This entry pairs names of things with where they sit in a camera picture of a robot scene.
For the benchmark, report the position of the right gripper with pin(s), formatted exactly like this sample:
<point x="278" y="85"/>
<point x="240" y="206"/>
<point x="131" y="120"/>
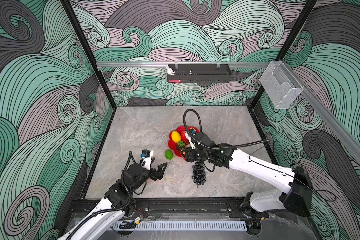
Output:
<point x="188" y="156"/>

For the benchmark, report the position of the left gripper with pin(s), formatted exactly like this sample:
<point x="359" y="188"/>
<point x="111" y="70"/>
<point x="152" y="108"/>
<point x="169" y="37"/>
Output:
<point x="159" y="173"/>

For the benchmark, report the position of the green fake lime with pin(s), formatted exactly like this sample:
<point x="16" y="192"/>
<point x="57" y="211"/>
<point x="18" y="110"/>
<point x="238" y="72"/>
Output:
<point x="169" y="154"/>

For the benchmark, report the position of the dark purple fake grapes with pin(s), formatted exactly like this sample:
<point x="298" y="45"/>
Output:
<point x="199" y="173"/>

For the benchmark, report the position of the yellow fake lemon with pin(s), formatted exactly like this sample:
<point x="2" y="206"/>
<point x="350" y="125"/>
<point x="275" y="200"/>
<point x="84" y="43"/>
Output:
<point x="176" y="137"/>

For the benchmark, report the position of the red flower-shaped fruit bowl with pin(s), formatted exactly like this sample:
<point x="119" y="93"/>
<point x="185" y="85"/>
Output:
<point x="175" y="144"/>

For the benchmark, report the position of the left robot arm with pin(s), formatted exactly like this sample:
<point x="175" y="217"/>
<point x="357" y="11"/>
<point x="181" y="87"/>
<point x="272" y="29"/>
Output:
<point x="117" y="203"/>

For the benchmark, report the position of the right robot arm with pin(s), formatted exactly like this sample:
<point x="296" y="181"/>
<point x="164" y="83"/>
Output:
<point x="293" y="189"/>

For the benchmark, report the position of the white rabbit figurine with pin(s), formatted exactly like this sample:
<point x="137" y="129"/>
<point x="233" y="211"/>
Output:
<point x="170" y="71"/>

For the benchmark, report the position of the white slotted cable duct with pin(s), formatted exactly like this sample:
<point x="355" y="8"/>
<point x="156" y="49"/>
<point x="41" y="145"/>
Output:
<point x="191" y="226"/>

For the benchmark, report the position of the black wall shelf tray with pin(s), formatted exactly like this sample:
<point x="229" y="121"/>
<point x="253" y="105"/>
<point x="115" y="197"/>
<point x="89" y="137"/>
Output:
<point x="201" y="74"/>

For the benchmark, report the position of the aluminium wall rail back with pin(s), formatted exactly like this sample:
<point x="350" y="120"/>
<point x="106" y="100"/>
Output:
<point x="140" y="64"/>

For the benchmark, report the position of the clear acrylic wall box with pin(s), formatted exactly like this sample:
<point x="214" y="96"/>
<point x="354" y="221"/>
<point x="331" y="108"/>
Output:
<point x="281" y="84"/>

